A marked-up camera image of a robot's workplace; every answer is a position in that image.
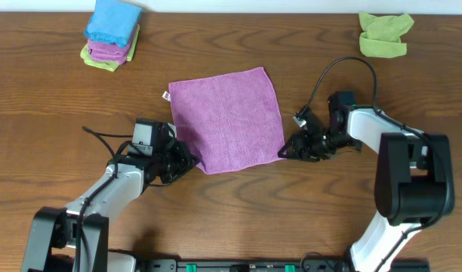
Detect right black cable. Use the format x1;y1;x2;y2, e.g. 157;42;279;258
298;56;449;272

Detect purple microfibre cloth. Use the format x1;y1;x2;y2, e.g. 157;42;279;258
168;66;285;175

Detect folded green cloth in stack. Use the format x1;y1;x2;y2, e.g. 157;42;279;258
80;43;121;72

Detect crumpled green cloth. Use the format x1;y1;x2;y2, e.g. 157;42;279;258
359;12;414;58

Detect folded purple cloth in stack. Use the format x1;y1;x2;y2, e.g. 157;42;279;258
88;25;140;65

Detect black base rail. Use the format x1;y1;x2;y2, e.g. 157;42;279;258
140;258;431;272

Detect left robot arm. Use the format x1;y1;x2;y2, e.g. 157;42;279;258
21;140;199;272

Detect folded blue cloth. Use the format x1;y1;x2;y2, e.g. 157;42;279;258
84;0;142;48

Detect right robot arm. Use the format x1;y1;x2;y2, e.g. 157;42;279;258
278;103;454;271

